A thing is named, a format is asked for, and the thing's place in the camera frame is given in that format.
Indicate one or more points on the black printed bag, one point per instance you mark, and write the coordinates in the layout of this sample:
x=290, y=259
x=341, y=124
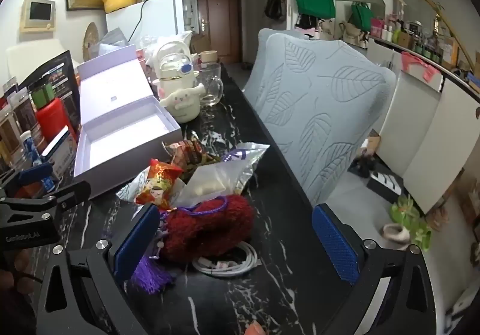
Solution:
x=62, y=76

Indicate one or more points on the white fridge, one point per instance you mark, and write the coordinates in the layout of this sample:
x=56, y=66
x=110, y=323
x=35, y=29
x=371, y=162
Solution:
x=157, y=19

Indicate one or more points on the beige cup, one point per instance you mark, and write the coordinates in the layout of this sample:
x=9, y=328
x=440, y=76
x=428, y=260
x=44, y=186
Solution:
x=208, y=56

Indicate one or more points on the red bottle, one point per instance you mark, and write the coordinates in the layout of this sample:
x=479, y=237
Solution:
x=56, y=117

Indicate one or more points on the glass mug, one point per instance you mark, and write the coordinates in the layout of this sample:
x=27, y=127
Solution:
x=210, y=91

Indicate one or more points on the clear packet with white contents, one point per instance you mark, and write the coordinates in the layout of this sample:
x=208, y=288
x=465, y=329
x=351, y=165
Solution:
x=210, y=185

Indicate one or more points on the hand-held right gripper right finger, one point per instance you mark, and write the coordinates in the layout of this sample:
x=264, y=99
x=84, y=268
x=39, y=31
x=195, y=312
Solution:
x=333, y=241

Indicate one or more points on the red fuzzy pouch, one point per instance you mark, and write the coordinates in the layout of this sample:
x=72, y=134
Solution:
x=210, y=230

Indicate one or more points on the white cabinet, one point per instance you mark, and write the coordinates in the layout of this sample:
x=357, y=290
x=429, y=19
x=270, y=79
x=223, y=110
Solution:
x=412, y=132

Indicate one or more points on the small green plant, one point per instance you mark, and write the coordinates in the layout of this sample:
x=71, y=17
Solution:
x=405, y=215

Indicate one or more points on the black and white box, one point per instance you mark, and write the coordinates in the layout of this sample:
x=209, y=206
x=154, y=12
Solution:
x=382, y=181

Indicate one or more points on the small blue bottle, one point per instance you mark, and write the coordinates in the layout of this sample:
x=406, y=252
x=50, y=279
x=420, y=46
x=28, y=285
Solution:
x=30, y=149

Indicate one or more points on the person's left hand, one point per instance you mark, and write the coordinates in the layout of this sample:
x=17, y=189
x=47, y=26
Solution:
x=20, y=267

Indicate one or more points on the silver purple-print packet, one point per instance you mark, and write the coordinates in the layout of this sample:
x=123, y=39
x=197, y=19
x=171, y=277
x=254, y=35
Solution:
x=243, y=155

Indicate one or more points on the brown spice jar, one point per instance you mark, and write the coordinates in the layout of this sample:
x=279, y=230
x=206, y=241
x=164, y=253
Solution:
x=7, y=136

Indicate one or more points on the round woven mat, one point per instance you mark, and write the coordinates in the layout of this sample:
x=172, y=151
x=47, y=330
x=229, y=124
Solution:
x=90, y=38

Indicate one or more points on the pink cloth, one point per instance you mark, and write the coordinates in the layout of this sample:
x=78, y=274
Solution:
x=423, y=68

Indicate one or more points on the grey paper bag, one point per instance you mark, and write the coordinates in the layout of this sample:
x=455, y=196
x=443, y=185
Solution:
x=112, y=40

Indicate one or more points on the grey leaf-pattern chair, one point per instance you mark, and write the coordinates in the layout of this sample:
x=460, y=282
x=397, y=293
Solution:
x=322, y=106
x=254, y=72

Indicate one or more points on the row of cosmetic bottles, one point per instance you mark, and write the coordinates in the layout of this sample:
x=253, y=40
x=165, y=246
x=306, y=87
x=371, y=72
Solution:
x=412, y=38

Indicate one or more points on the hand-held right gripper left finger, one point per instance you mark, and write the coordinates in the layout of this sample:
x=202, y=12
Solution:
x=137, y=241

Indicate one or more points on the dark-labelled spice jar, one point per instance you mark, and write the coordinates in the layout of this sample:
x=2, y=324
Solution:
x=26, y=117

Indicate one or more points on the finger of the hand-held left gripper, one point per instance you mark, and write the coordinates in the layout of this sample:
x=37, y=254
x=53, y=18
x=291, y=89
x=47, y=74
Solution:
x=73, y=192
x=35, y=173

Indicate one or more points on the green tote bag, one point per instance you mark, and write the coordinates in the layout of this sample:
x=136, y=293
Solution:
x=313, y=3

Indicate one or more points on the beige wall intercom panel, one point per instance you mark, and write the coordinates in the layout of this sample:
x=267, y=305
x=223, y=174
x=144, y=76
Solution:
x=37, y=12

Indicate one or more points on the white and blue box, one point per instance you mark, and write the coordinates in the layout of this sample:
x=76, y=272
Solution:
x=62, y=149

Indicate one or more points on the lilac gift box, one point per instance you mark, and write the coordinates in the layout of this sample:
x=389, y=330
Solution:
x=123, y=140

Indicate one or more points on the green-labelled jar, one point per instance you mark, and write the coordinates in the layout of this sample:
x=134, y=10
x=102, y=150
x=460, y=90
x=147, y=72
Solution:
x=41, y=95

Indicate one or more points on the brown door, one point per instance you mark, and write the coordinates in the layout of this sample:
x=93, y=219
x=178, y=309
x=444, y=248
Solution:
x=219, y=19

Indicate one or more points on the brown patterned snack packet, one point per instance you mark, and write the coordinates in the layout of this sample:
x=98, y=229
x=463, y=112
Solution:
x=189, y=156

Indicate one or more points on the cream bottle with plush dog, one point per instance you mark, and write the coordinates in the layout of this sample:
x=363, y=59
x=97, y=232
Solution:
x=180, y=102

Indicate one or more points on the white board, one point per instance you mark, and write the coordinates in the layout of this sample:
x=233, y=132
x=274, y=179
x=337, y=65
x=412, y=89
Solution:
x=30, y=61

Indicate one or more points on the red cartoon snack packet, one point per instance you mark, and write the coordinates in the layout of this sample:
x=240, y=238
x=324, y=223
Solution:
x=159, y=185

